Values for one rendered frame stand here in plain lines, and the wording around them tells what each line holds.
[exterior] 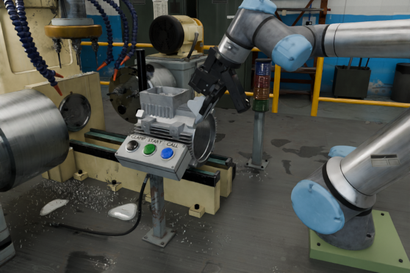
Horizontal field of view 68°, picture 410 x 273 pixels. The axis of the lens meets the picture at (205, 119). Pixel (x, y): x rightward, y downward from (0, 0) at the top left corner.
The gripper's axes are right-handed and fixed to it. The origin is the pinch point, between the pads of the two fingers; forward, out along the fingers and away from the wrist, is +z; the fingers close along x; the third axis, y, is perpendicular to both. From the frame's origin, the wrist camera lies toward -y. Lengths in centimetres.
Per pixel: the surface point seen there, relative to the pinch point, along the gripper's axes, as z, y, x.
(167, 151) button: 0.9, -1.2, 18.0
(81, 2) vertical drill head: -4, 56, -7
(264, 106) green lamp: -1.4, -9.7, -33.9
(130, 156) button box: 7.4, 5.4, 20.4
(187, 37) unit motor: 6, 44, -67
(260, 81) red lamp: -8.3, -3.5, -33.1
